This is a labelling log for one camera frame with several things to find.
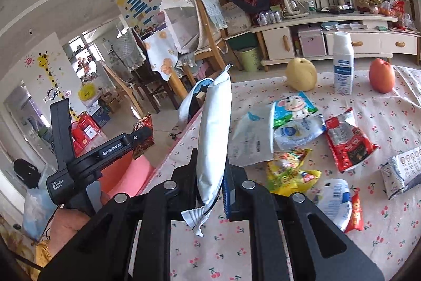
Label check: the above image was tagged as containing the pink plastic bin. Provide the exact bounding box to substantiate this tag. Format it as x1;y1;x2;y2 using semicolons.
97;154;155;200

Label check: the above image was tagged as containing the white plastic bottle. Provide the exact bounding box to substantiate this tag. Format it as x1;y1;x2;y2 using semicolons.
332;31;355;95

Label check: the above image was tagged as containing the translucent white plastic wrapper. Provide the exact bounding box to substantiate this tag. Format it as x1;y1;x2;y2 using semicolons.
228;105;275;168

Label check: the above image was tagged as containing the white blue barcode wrapper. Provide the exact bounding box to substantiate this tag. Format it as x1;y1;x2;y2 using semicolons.
314;178;352;232

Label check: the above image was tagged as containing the wooden chair with cushion cover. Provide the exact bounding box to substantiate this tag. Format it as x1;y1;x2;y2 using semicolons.
193;0;244;71

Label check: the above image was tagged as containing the white television cabinet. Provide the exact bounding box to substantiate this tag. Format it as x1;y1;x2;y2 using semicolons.
250;10;421;71

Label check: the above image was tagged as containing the light wooden chair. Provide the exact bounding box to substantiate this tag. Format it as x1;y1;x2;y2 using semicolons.
103;65;148;119

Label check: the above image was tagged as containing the grey printed packet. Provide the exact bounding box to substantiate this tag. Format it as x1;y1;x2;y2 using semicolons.
380;146;421;200

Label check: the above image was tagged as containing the green waste bin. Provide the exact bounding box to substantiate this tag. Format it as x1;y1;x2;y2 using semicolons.
236;47;261;72

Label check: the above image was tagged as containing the person's left hand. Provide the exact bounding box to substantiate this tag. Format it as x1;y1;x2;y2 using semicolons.
43;193;111;261

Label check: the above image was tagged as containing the dark red snack wrapper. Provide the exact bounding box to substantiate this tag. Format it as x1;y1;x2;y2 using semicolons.
132;113;155;160

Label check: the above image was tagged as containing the yellow snack wrapper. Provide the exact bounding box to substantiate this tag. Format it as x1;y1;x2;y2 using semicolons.
266;149;322;196

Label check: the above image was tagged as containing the blue plastic bag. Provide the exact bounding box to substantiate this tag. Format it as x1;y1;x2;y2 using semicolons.
22;187;58;239

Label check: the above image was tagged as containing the red apple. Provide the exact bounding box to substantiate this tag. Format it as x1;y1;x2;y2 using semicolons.
369;58;396;94

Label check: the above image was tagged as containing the dining table with orange-print cloth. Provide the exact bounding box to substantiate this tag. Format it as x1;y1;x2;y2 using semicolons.
132;21;199;110

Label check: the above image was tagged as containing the dark wooden chair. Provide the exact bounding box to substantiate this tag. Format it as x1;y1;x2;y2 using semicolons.
123;27;172;114

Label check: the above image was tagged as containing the row of silver cans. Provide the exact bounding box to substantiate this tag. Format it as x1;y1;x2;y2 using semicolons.
257;10;283;25

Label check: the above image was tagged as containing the white electric kettle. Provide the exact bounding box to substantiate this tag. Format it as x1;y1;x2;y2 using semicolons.
282;0;310;19

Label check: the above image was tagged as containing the pink storage box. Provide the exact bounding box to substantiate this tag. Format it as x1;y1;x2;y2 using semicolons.
298;26;327;58

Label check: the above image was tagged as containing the crumpled white blue pouch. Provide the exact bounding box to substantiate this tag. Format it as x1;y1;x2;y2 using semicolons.
274;115;327;151

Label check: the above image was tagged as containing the green cow print wrapper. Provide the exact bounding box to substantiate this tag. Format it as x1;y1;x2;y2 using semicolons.
272;92;319;129

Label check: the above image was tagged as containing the yellow pear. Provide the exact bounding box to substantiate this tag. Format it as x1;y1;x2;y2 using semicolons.
285;58;318;92

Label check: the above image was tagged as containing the cherry print tablecloth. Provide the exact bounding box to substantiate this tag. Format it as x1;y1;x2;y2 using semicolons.
132;65;421;281

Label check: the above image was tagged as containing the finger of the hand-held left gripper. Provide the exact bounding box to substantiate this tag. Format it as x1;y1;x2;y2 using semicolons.
123;126;154;150

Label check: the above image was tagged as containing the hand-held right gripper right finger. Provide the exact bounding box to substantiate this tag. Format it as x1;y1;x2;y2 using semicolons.
222;159;384;281

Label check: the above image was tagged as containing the white rice sack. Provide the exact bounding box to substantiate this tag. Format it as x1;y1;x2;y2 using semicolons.
221;3;252;36

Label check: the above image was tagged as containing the red black snack wrapper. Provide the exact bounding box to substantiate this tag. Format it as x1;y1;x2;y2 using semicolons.
325;108;379;174

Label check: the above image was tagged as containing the giraffe wall sticker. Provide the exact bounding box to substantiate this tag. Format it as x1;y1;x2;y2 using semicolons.
36;51;79;124

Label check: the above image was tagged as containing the silver white snack wrapper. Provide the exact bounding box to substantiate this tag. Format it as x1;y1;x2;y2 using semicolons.
180;64;233;237

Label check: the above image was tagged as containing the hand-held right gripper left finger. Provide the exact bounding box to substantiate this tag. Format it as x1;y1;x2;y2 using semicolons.
39;149;199;281

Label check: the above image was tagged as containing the small red snack wrapper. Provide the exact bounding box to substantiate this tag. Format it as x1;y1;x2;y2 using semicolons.
344;189;364;233

